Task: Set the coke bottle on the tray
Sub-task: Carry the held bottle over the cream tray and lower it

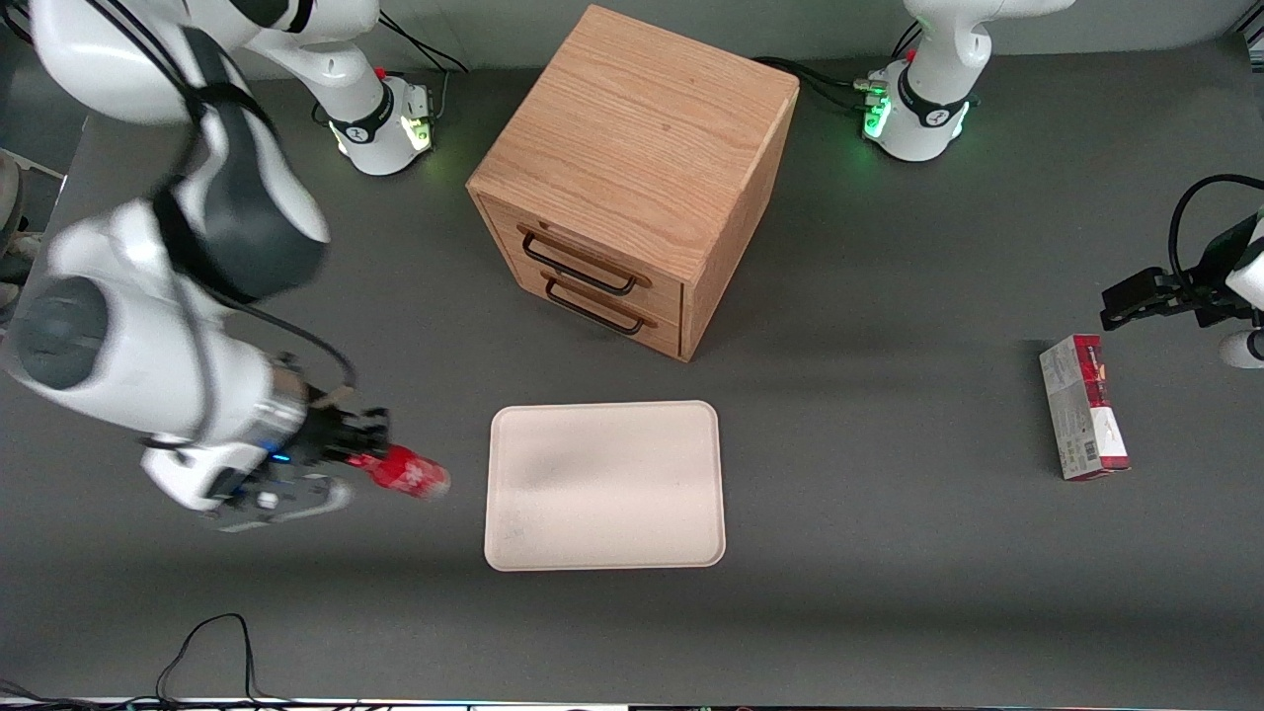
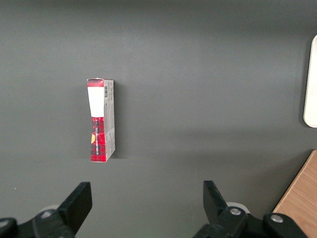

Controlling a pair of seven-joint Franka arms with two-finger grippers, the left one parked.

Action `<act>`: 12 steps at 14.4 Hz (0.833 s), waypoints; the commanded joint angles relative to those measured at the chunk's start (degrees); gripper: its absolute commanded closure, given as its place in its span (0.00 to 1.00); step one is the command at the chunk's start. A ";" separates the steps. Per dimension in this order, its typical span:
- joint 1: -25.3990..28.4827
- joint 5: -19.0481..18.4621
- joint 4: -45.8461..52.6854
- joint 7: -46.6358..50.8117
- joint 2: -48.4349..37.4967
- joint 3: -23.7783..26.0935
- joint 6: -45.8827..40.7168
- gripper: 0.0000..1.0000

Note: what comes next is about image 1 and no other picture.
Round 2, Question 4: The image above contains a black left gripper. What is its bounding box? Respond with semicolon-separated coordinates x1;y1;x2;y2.
1100;219;1257;332

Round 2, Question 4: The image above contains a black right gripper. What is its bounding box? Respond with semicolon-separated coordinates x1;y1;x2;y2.
284;400;392;467

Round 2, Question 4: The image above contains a red coke bottle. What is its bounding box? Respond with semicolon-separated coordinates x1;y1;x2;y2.
348;443;453;501

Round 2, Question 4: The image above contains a beige rectangular tray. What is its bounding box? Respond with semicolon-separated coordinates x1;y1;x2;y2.
483;400;728;573

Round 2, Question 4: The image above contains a red and white carton box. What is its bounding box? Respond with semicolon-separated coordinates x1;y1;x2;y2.
1038;334;1132;483

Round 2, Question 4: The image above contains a wooden two-drawer cabinet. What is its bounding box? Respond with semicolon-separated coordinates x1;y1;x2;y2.
466;4;801;363

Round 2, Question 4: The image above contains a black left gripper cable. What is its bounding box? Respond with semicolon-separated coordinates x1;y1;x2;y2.
1168;174;1264;287

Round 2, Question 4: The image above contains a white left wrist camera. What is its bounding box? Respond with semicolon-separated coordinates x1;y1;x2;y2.
1219;329;1264;371

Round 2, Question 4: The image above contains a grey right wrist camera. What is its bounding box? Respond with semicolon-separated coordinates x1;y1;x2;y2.
141;436;354;535

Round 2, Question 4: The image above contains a black looped table-edge cable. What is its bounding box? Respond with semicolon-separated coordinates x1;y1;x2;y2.
0;612;297;708

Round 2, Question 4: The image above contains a long black drawer handle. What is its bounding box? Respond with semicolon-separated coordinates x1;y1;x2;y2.
520;230;640;297

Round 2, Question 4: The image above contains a black right arm base cable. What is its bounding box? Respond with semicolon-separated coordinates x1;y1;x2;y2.
312;10;471;127

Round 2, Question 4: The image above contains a black arm base cable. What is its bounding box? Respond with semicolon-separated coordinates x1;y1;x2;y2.
752;18;929;115
312;10;471;127

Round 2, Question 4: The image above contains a black left arm base cable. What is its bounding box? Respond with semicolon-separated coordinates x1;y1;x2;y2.
752;18;929;115

